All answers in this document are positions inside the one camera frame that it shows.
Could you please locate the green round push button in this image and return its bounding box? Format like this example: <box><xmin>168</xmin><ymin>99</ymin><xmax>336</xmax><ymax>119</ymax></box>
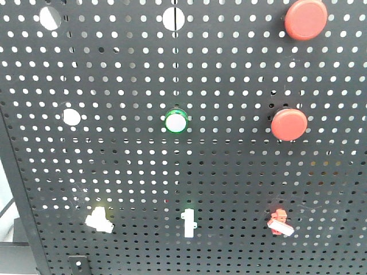
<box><xmin>164</xmin><ymin>108</ymin><xmax>189</xmax><ymax>133</ymax></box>

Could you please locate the black perforated pegboard panel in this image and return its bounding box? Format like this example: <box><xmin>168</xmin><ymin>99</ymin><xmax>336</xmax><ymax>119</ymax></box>
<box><xmin>1</xmin><ymin>1</ymin><xmax>366</xmax><ymax>274</ymax></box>

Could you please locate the lower red mushroom button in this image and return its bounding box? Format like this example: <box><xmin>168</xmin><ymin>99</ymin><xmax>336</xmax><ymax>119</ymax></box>
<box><xmin>271</xmin><ymin>108</ymin><xmax>308</xmax><ymax>141</ymax></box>

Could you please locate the red mushroom button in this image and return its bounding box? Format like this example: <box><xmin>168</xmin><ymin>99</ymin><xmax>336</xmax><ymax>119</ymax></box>
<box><xmin>284</xmin><ymin>0</ymin><xmax>328</xmax><ymax>41</ymax></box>
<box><xmin>271</xmin><ymin>108</ymin><xmax>308</xmax><ymax>141</ymax></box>

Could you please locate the upper red mushroom button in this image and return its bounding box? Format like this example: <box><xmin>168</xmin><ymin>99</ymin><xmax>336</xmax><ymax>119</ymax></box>
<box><xmin>284</xmin><ymin>0</ymin><xmax>328</xmax><ymax>41</ymax></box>

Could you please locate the black electronics box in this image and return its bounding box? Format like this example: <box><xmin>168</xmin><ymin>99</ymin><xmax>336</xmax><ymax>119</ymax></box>
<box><xmin>1</xmin><ymin>218</ymin><xmax>37</xmax><ymax>274</ymax></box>

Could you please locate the white toggle switch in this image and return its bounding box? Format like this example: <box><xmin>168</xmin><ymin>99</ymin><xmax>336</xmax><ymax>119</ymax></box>
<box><xmin>181</xmin><ymin>209</ymin><xmax>197</xmax><ymax>238</ymax></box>

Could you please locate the yellow toggle switch lower left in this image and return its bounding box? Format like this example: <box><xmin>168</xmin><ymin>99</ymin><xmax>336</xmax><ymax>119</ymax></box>
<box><xmin>85</xmin><ymin>206</ymin><xmax>114</xmax><ymax>234</ymax></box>

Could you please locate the red toggle switch lower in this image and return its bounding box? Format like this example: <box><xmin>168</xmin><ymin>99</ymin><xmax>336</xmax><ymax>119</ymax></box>
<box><xmin>267</xmin><ymin>209</ymin><xmax>294</xmax><ymax>237</ymax></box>

